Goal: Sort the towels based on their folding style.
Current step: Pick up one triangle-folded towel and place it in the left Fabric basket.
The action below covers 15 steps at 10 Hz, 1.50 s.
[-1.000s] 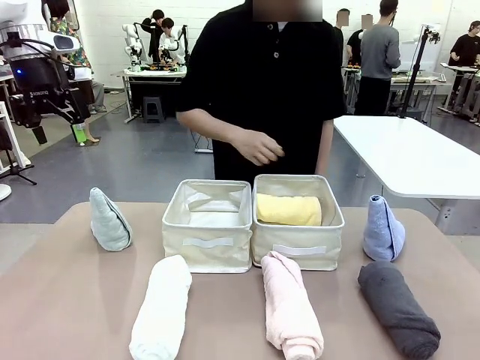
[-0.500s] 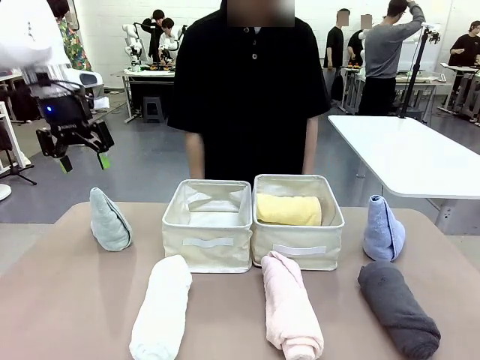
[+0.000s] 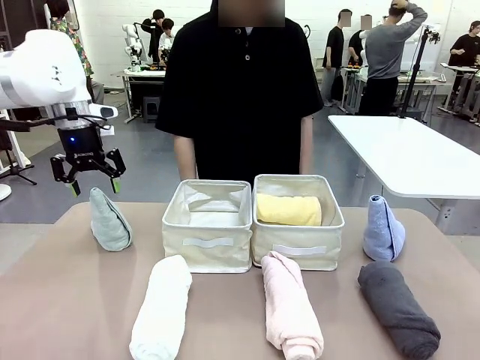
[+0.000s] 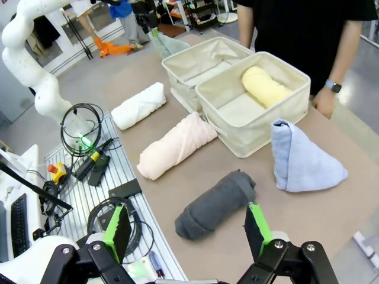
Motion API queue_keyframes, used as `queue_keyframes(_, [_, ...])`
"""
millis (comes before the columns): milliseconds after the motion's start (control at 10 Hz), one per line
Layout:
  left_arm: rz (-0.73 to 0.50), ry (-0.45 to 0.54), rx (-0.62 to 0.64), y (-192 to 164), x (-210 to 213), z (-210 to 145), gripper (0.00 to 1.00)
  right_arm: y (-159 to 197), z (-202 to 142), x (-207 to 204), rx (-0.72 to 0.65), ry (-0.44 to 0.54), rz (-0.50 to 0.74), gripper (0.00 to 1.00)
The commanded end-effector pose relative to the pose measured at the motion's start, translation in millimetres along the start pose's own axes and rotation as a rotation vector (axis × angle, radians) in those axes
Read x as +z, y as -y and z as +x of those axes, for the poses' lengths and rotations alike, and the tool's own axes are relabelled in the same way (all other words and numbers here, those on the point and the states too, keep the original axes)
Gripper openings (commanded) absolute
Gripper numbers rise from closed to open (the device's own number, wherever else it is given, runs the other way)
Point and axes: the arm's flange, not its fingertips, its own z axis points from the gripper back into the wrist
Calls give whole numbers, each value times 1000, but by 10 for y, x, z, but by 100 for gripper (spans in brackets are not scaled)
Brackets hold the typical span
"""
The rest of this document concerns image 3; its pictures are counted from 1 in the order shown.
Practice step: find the seated person grey trousers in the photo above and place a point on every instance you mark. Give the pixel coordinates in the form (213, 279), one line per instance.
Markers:
(98, 92)

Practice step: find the person's left forearm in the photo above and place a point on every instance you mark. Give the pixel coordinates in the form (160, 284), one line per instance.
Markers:
(306, 146)

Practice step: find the background person black t-shirt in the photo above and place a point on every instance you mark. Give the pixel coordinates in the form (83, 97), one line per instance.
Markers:
(335, 45)

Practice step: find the person in black polo shirt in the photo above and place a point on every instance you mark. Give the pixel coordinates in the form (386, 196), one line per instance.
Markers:
(240, 93)

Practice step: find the dark hanging garment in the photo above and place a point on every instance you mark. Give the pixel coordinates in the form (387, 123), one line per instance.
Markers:
(3, 140)

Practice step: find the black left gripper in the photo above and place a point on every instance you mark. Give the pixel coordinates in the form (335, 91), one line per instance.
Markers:
(82, 150)

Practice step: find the yellow rolled towel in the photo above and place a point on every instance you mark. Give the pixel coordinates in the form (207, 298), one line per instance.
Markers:
(288, 210)

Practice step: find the white round floor base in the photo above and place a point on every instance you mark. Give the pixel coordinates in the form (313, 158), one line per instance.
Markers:
(3, 192)

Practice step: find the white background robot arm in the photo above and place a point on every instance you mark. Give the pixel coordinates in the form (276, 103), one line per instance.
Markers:
(129, 32)

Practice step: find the background standing desk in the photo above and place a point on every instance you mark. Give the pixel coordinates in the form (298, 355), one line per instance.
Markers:
(457, 68)

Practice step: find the background person dark top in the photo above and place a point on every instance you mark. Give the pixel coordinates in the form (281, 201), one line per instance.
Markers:
(354, 41)

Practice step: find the dark grey towel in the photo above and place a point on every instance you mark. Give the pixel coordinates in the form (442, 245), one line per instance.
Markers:
(397, 311)

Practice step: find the background person in light shirt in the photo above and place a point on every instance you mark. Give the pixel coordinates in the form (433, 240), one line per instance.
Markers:
(168, 33)

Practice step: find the green cone towel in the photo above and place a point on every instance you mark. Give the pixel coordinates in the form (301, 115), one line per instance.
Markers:
(108, 225)

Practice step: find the beige fabric storage box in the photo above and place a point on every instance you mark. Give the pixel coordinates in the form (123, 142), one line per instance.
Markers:
(300, 251)
(210, 247)

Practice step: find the grey plastic stool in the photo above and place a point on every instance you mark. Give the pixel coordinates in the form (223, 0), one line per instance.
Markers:
(152, 108)

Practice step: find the pink towel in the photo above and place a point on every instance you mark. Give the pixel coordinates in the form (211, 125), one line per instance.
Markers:
(288, 311)

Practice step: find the large white table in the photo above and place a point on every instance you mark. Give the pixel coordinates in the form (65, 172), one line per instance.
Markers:
(412, 157)

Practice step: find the background person in black clothes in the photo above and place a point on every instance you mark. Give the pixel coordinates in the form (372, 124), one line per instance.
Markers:
(153, 37)

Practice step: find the white background work table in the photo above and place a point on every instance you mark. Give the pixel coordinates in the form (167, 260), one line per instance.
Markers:
(142, 74)

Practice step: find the background person at desk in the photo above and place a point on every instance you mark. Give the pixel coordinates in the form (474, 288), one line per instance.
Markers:
(465, 45)

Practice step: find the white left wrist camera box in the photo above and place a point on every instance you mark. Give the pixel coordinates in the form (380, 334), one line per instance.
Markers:
(105, 111)

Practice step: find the white background long table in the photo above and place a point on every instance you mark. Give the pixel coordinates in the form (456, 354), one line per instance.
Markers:
(423, 79)

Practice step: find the blue cone towel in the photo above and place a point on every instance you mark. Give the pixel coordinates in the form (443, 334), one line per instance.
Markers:
(380, 232)

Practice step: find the dark shelf unit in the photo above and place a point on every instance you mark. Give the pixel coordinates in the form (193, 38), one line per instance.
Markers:
(15, 15)

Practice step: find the background person grey sweater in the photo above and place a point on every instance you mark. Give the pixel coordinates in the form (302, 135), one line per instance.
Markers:
(382, 52)

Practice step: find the black pole stand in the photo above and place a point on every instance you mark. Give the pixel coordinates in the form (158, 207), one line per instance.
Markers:
(414, 71)

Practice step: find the white rack stand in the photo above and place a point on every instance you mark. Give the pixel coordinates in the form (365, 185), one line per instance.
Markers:
(18, 153)

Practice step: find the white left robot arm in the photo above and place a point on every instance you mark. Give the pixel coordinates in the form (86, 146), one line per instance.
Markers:
(37, 67)

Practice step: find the person's right forearm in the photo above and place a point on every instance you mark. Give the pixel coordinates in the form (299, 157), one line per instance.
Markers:
(185, 157)

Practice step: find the white towel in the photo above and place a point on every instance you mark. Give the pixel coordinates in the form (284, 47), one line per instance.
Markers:
(161, 311)

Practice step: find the black tripod legs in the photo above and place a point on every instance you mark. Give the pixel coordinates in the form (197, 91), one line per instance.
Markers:
(17, 170)

